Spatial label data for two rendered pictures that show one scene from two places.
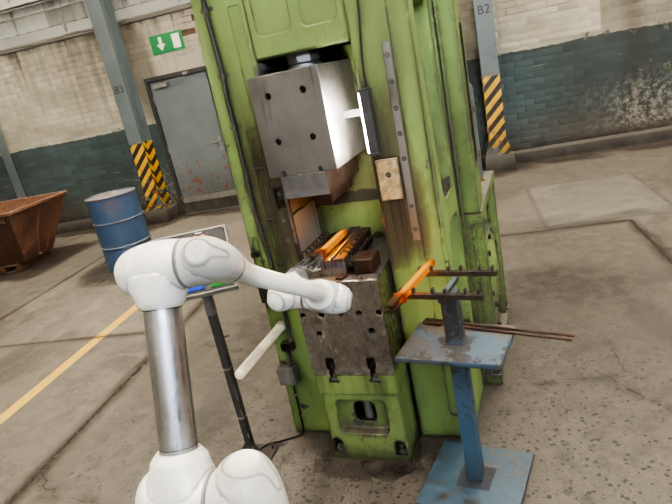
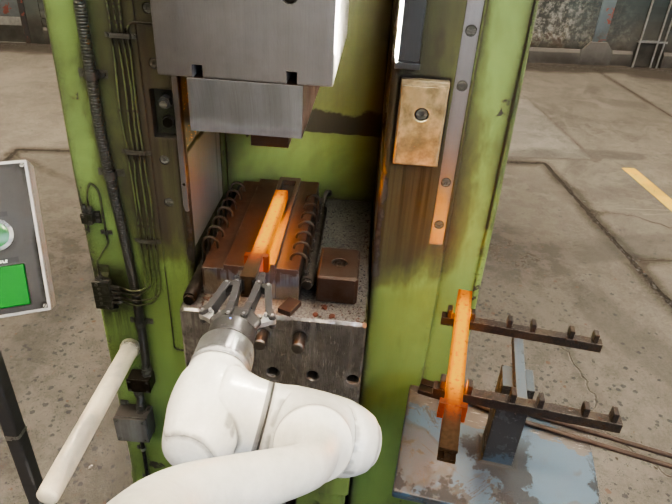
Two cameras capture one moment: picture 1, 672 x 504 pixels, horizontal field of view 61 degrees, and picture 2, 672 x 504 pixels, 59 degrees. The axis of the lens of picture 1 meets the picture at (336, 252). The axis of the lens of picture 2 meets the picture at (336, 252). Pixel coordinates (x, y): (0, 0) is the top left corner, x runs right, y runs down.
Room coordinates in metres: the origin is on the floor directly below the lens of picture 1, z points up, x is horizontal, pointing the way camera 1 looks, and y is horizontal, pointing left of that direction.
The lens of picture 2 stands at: (1.28, 0.24, 1.65)
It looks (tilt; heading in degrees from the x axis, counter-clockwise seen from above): 32 degrees down; 340
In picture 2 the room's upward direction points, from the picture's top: 4 degrees clockwise
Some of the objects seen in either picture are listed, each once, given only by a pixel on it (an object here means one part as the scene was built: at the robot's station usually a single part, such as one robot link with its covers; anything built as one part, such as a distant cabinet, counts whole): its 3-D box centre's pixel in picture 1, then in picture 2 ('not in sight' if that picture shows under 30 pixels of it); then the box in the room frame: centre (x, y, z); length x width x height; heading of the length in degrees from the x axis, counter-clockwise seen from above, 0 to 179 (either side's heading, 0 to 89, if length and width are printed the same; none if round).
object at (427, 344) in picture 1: (456, 343); (495, 454); (1.94, -0.38, 0.66); 0.40 x 0.30 x 0.02; 59
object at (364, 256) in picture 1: (367, 261); (338, 275); (2.26, -0.12, 0.95); 0.12 x 0.08 x 0.06; 158
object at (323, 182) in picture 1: (322, 173); (266, 76); (2.46, -0.01, 1.32); 0.42 x 0.20 x 0.10; 158
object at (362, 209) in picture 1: (351, 146); (306, 21); (2.74, -0.18, 1.37); 0.41 x 0.10 x 0.91; 68
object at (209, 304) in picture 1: (226, 364); (13, 426); (2.41, 0.61, 0.54); 0.04 x 0.04 x 1.08; 68
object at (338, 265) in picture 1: (338, 250); (267, 229); (2.46, -0.01, 0.96); 0.42 x 0.20 x 0.09; 158
